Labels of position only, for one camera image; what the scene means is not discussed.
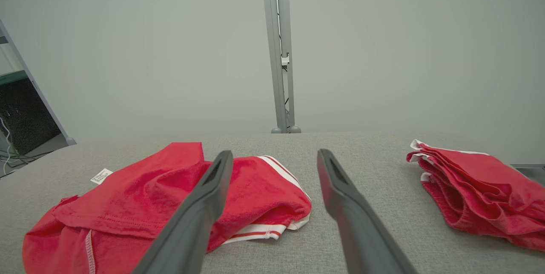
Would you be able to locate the red shorts with white stripe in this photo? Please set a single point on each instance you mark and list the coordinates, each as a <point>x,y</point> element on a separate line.
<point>489,193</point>

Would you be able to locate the grey metal floor rail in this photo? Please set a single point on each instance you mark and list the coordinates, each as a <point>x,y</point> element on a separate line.
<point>528,166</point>

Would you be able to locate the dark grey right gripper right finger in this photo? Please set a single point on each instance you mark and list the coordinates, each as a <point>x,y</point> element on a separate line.
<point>362,235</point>

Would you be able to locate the grey partition post with round feet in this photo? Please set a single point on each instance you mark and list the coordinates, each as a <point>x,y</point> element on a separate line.
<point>272,52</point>

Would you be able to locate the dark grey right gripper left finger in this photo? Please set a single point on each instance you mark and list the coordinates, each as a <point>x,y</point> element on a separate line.
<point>191,223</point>

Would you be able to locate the black mesh equipment case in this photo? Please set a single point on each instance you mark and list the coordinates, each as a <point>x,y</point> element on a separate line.
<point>25,116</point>

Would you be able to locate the red white basketball jersey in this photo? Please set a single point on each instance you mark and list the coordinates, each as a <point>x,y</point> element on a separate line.
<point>127,197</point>

